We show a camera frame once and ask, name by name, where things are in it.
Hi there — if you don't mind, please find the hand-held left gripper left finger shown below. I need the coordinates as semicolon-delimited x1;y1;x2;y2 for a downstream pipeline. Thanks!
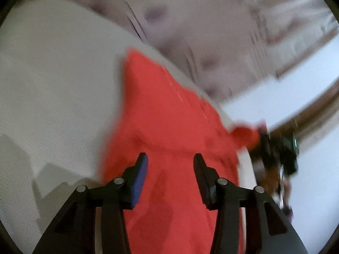
32;152;149;254

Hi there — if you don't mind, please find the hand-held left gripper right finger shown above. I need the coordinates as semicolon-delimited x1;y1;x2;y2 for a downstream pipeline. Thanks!
193;153;309;254

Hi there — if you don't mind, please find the floral patterned carpet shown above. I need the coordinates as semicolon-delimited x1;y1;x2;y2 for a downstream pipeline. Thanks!
24;0;339;104

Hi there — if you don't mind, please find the red knit garment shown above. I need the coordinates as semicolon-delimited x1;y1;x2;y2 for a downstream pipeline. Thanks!
99;47;268;254

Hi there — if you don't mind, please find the brown wooden door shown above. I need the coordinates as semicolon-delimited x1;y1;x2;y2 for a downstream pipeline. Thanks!
267;83;339;149

